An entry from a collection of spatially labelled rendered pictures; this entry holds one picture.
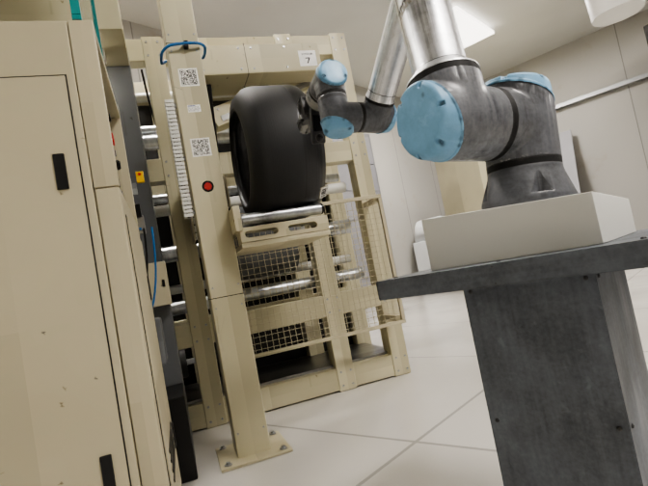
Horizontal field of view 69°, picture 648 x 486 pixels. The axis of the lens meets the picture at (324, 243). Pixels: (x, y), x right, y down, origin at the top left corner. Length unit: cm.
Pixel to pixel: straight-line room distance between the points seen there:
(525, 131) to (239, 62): 167
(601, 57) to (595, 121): 100
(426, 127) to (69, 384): 85
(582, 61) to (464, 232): 850
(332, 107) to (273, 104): 52
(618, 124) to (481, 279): 828
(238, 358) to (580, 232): 137
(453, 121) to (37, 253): 84
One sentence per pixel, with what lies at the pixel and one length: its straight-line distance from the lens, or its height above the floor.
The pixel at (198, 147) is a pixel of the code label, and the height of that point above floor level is 122.
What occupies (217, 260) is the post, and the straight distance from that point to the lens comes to 190.
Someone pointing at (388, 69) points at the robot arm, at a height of 116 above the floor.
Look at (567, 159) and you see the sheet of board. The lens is 888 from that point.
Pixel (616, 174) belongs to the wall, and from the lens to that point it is 903.
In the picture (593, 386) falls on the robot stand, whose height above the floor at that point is 35.
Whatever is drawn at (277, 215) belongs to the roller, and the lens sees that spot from 188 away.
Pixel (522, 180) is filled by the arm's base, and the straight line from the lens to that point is 102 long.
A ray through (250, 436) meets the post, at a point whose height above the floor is 8.
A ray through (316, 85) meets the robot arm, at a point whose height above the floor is 118.
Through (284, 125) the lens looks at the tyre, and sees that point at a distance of 185.
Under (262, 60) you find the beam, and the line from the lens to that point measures 246.
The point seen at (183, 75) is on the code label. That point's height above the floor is 152.
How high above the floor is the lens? 64
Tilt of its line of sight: 4 degrees up
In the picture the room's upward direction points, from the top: 11 degrees counter-clockwise
